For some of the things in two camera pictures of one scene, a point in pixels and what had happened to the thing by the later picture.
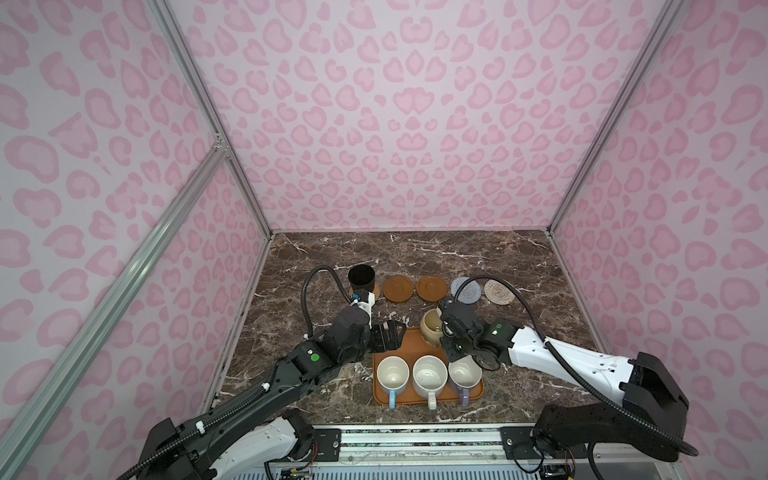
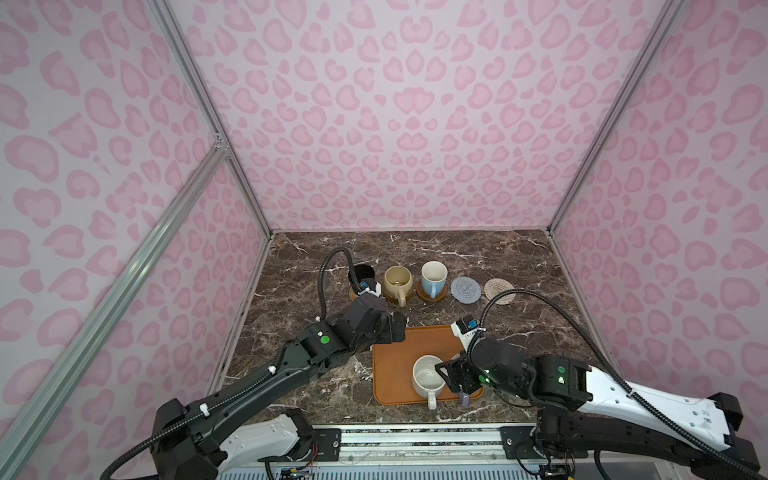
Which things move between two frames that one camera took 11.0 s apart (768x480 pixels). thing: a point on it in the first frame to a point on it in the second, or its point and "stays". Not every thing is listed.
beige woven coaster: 498,293 stays
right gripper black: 446,347 to 460,367
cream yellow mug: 431,327 to 398,283
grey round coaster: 471,293 stays
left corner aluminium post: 179,44 stays
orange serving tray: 411,347 stays
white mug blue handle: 392,375 to 433,278
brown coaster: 432,288 stays
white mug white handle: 429,375 stays
